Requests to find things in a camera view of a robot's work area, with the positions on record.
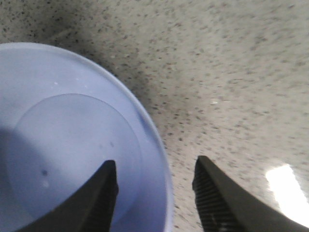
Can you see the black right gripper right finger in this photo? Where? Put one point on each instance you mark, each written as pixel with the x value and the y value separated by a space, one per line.
pixel 224 206

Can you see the light blue plastic bowl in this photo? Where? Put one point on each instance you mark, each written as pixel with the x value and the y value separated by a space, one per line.
pixel 61 117

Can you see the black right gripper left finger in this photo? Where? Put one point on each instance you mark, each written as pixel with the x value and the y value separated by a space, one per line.
pixel 89 209

